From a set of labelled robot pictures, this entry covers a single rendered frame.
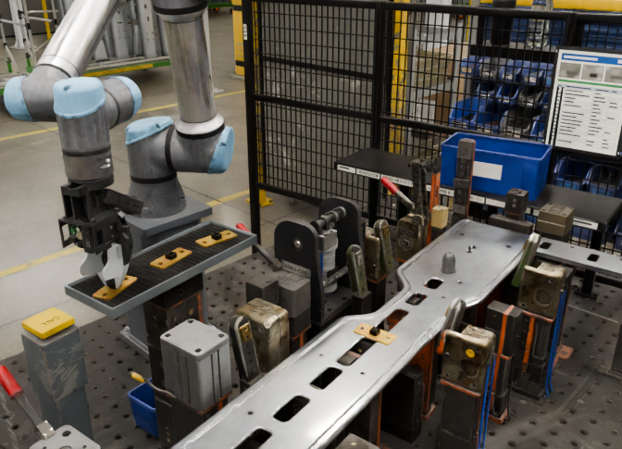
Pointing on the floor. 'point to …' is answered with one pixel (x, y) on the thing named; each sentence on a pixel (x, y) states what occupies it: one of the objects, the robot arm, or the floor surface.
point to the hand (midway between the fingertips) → (114, 278)
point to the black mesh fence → (396, 94)
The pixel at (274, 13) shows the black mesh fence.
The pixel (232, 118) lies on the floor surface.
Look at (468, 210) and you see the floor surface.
